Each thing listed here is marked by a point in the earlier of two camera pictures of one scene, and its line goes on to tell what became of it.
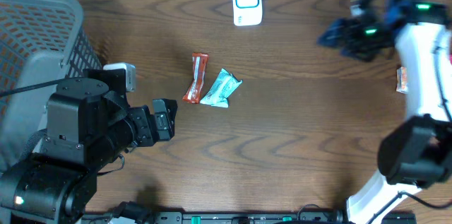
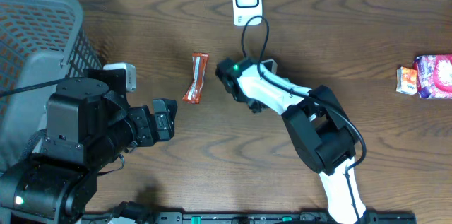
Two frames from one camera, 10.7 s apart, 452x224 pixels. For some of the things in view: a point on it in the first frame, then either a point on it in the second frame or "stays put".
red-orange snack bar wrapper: x=199 y=63 stays put
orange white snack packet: x=402 y=80 stays put
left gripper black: x=144 y=125 stays put
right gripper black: x=337 y=27 to x=256 y=107
